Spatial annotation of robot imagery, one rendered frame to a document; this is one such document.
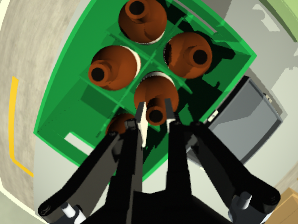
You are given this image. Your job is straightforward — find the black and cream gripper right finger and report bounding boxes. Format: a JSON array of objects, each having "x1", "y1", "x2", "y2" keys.
[{"x1": 162, "y1": 98, "x2": 281, "y2": 224}]

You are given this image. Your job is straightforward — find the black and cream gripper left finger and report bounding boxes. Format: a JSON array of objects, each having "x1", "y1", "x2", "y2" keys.
[{"x1": 38, "y1": 101, "x2": 148, "y2": 224}]

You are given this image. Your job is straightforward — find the green bottle crate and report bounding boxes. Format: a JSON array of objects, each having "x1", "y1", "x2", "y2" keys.
[{"x1": 33, "y1": 0, "x2": 257, "y2": 182}]

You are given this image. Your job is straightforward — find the grey rectangular tray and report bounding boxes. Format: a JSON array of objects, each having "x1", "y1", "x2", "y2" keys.
[{"x1": 205, "y1": 75, "x2": 283, "y2": 165}]

